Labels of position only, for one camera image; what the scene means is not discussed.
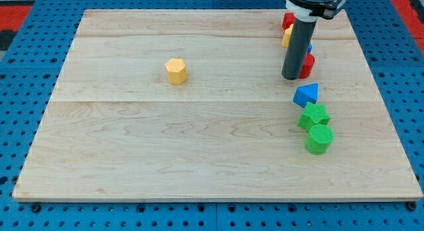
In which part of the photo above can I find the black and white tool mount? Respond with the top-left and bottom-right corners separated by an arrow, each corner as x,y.
286,0 -> 346,23

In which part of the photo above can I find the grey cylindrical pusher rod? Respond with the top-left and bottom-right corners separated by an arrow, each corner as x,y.
282,19 -> 316,80

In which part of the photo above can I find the red circle block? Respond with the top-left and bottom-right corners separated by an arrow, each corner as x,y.
298,53 -> 315,79

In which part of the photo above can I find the yellow block at top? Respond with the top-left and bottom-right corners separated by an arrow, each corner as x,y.
282,24 -> 293,48

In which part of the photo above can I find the red block at top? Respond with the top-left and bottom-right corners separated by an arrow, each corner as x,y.
282,13 -> 295,30

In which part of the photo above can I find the green circle block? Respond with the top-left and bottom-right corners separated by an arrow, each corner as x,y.
305,124 -> 334,155

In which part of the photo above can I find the yellow hexagon block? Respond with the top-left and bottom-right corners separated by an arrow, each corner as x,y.
165,58 -> 187,85

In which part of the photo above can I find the small blue block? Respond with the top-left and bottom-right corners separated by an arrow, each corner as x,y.
307,42 -> 313,53

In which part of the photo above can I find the blue triangle block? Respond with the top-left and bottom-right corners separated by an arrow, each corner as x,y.
293,83 -> 319,108

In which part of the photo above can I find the green star block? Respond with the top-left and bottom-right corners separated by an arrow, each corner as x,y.
297,102 -> 331,131

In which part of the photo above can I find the wooden board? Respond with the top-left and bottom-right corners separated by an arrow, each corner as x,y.
13,9 -> 423,203

